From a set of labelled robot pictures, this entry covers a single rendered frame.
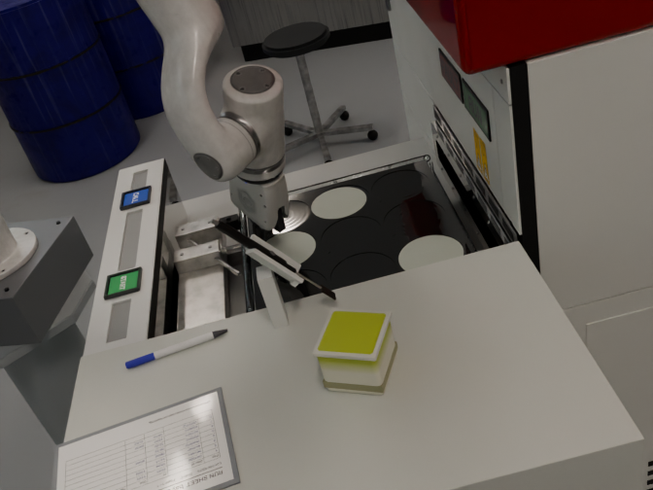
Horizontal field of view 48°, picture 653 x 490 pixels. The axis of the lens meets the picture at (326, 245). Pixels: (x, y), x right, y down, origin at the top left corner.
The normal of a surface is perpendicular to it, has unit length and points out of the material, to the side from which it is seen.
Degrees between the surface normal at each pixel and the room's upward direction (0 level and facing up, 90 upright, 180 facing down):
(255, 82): 20
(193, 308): 0
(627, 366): 90
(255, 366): 0
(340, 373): 90
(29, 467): 0
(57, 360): 90
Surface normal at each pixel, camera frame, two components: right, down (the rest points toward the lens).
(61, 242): 0.97, -0.10
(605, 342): 0.14, 0.56
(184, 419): -0.22, -0.79
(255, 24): -0.14, 0.61
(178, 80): -0.55, -0.01
